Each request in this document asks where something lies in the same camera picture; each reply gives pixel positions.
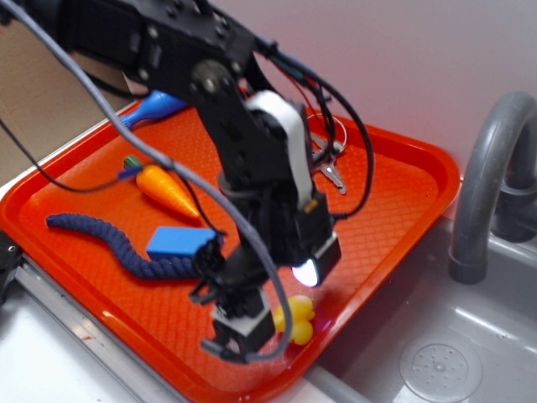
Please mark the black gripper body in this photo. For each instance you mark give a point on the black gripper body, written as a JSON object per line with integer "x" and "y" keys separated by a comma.
{"x": 291, "y": 235}

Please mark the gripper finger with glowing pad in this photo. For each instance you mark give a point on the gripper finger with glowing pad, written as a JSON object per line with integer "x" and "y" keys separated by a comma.
{"x": 317, "y": 267}
{"x": 242, "y": 326}

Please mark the yellow rubber duck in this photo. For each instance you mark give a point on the yellow rubber duck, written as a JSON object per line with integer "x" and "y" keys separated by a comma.
{"x": 302, "y": 314}

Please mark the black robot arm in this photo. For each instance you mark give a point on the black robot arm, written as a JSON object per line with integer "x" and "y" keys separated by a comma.
{"x": 189, "y": 50}

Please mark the silver key bunch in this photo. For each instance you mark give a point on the silver key bunch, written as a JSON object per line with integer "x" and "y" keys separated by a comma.
{"x": 328, "y": 166}

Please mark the blue rectangular block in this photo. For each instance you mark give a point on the blue rectangular block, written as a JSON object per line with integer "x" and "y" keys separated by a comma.
{"x": 170, "y": 242}

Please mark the grey toy sink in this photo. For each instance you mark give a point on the grey toy sink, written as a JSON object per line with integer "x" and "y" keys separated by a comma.
{"x": 422, "y": 337}

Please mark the orange toy carrot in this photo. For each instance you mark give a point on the orange toy carrot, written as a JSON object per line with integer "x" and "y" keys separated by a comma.
{"x": 155, "y": 183}

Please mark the red plastic tray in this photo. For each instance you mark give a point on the red plastic tray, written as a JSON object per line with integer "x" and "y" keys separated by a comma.
{"x": 413, "y": 185}

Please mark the grey toy faucet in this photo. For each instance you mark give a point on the grey toy faucet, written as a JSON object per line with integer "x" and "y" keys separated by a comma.
{"x": 498, "y": 192}

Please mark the brown cardboard box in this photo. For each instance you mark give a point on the brown cardboard box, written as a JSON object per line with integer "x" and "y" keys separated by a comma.
{"x": 42, "y": 103}

